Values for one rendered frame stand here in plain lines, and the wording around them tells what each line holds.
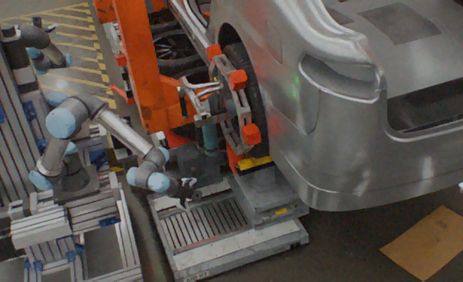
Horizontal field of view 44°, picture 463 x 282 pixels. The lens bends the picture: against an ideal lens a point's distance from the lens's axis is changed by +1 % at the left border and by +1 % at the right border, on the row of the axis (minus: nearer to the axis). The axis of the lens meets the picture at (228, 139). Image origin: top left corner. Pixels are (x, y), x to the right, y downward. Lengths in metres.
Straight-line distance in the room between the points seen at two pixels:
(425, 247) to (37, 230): 2.14
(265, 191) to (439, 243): 1.05
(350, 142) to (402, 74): 1.05
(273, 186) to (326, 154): 1.25
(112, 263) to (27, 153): 0.81
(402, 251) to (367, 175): 1.17
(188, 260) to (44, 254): 0.80
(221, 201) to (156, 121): 0.68
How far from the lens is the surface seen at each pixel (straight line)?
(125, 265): 3.28
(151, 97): 3.54
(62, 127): 2.39
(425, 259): 3.50
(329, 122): 2.25
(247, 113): 2.94
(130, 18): 3.31
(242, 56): 3.01
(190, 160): 3.60
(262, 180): 3.53
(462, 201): 3.91
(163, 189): 2.32
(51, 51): 3.22
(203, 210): 3.75
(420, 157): 2.42
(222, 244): 3.46
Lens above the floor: 2.56
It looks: 36 degrees down
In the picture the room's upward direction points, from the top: 7 degrees counter-clockwise
